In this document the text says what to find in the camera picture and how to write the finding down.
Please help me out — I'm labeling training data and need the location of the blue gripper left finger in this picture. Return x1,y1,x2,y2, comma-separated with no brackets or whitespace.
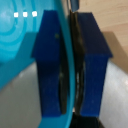
30,9,70,118

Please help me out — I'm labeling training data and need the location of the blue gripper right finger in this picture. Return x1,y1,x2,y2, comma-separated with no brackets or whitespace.
73,12,114,118

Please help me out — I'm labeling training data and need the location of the cornflower blue bowl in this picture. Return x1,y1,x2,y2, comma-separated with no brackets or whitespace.
0,0,77,128

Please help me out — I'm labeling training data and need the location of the grey round plate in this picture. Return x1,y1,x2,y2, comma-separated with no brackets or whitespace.
0,56,128,128

